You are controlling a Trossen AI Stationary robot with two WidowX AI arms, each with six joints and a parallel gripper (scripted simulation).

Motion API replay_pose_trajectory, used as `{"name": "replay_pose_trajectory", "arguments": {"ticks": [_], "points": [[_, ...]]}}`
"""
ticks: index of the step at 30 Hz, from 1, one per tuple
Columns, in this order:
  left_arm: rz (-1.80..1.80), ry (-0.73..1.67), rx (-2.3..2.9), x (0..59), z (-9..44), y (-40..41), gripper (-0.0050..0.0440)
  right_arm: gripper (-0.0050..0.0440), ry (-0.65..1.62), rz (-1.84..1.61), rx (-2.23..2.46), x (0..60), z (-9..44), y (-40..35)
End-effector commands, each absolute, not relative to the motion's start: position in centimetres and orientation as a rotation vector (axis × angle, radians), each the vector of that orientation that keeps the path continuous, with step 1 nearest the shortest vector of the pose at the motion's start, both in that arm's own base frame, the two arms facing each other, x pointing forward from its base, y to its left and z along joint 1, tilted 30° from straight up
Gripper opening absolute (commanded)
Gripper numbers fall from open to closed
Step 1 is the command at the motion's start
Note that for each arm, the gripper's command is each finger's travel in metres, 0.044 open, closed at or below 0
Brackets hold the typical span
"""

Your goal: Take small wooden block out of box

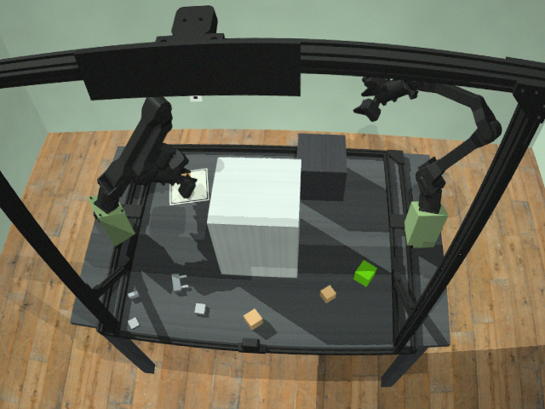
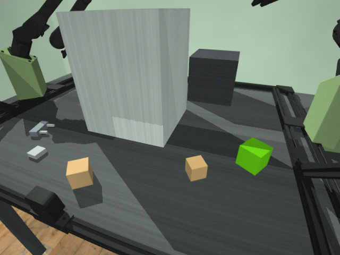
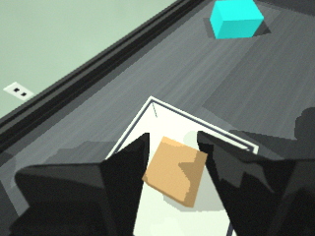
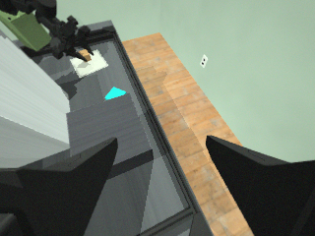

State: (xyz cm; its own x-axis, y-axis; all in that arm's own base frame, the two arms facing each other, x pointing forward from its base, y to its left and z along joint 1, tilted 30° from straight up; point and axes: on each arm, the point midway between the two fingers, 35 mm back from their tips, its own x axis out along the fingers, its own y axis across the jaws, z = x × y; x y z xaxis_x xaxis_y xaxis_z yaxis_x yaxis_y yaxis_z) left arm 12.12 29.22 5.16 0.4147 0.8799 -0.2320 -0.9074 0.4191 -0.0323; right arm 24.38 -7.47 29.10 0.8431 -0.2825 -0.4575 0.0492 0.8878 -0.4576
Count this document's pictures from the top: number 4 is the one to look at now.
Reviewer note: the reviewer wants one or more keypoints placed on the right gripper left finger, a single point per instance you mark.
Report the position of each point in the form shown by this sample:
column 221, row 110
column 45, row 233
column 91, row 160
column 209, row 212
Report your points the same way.
column 59, row 200

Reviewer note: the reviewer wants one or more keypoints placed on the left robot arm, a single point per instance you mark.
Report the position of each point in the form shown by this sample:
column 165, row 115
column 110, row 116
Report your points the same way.
column 46, row 11

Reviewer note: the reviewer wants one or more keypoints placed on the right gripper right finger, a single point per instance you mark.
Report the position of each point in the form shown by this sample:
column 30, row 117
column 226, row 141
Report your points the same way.
column 275, row 196

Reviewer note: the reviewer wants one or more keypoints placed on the tan wooden block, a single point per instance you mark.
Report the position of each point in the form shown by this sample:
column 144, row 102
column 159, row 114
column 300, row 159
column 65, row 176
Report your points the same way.
column 86, row 54

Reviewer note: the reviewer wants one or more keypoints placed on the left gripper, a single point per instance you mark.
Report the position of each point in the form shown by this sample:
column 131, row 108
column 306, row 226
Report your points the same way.
column 58, row 49

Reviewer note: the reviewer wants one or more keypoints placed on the cyan block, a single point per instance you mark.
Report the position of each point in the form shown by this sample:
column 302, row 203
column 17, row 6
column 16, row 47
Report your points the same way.
column 114, row 93

